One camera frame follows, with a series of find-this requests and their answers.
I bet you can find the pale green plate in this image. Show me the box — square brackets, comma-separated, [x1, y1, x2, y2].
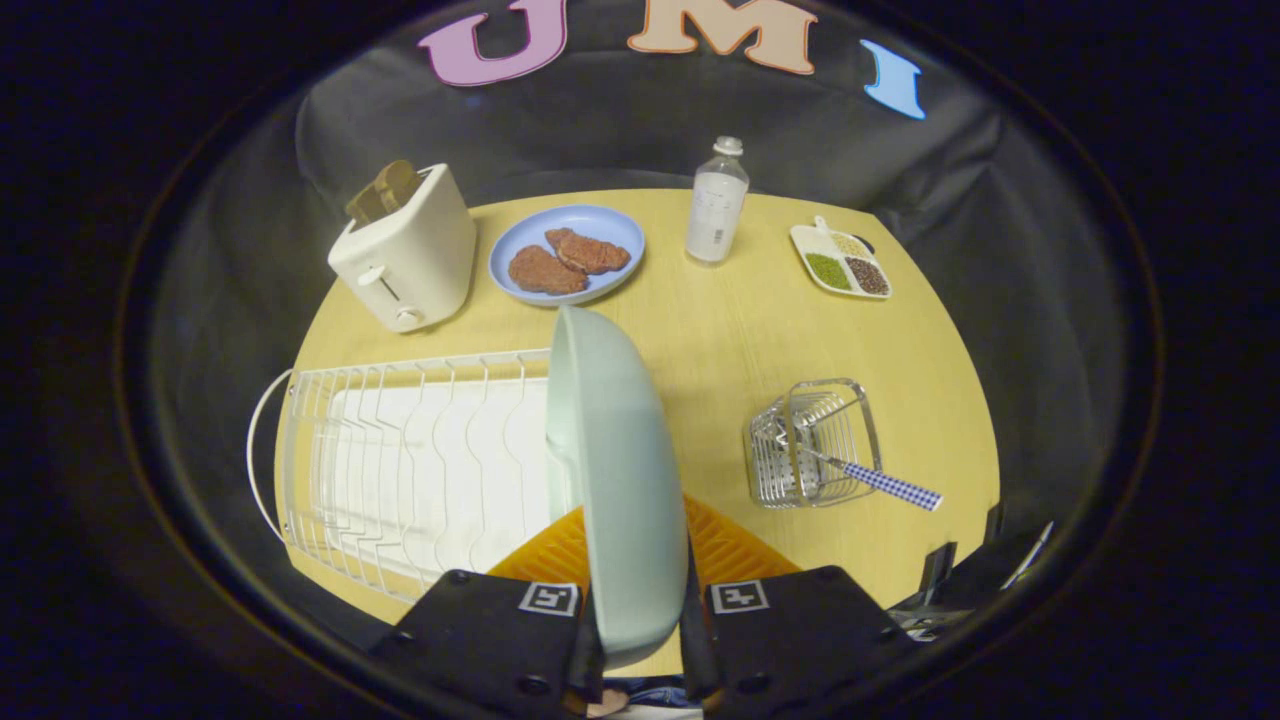
[545, 305, 691, 669]

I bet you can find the white divided tray with grains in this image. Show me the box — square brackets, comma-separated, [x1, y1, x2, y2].
[789, 216, 893, 300]

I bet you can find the brown meat patty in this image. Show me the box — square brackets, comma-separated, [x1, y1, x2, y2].
[508, 245, 589, 296]
[545, 228, 632, 276]

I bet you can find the clear plastic bottle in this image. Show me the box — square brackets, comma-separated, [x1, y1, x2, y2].
[685, 136, 750, 267]

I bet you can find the toast slice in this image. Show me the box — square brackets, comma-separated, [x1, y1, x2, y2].
[345, 160, 425, 225]

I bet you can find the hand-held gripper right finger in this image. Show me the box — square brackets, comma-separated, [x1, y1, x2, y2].
[678, 494, 921, 717]

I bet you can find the cream toaster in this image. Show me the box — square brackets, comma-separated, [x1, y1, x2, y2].
[327, 163, 478, 334]

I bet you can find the blue plate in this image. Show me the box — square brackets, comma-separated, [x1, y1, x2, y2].
[488, 205, 646, 307]

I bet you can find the white wire dish rack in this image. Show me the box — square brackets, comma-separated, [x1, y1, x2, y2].
[247, 348, 579, 605]

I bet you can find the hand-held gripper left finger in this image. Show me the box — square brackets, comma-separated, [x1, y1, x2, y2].
[368, 504, 605, 719]

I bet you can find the spoon with blue checked handle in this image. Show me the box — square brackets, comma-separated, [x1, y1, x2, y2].
[776, 432, 943, 513]

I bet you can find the silver wire basket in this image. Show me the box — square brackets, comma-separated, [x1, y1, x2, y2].
[744, 378, 883, 509]

